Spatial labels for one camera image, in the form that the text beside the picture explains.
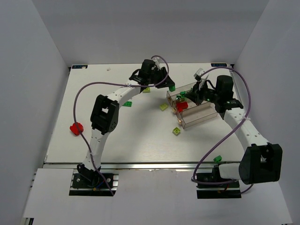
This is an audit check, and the small dark green lego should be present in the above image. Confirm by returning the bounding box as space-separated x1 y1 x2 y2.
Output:
176 91 186 101

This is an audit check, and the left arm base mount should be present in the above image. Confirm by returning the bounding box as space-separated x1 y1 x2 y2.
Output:
69 172 119 197

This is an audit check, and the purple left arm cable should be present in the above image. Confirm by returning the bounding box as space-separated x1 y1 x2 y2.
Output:
74 55 169 196

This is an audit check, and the blue label sticker left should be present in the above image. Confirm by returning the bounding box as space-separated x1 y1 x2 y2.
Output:
71 65 88 69

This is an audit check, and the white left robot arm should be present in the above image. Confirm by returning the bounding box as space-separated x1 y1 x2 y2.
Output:
77 55 175 175

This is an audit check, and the blue label sticker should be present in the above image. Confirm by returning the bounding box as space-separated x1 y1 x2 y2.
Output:
71 65 88 69
211 63 227 67

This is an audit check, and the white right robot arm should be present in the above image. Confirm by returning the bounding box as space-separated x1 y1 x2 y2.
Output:
186 75 283 186

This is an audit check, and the lime lego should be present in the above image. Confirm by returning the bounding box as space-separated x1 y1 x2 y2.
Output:
172 127 180 136

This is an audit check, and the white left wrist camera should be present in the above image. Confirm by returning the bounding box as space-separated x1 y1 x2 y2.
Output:
151 57 164 69

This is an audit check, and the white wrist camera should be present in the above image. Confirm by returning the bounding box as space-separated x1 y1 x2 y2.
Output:
194 68 206 90
151 57 164 69

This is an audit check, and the green lego at table edge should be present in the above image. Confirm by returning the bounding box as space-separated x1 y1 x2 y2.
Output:
213 155 222 163

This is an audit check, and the lime rectangular lego brick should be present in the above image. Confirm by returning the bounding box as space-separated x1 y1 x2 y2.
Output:
142 88 150 93

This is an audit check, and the red lego piece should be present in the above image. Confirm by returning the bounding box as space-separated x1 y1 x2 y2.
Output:
69 122 84 136

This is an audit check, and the blue label sticker right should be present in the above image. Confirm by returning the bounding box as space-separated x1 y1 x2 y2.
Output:
211 63 227 67

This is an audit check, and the green curved lego brick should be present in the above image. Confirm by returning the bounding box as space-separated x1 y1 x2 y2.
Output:
169 86 176 92

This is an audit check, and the clear three-compartment container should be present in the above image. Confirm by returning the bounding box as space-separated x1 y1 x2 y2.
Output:
166 82 218 129

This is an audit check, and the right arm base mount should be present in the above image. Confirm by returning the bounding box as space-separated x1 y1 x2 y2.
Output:
195 165 241 199

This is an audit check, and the lime 2x2 lego brick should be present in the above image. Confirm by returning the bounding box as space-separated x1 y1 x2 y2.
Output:
159 103 168 111

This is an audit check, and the green 2x4 lego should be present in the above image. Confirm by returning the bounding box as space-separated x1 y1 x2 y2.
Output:
122 101 132 107

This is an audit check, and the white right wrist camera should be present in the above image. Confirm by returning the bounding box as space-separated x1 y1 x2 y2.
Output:
194 68 206 90

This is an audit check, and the green and red lego stack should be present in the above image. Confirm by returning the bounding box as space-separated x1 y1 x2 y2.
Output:
176 101 188 112

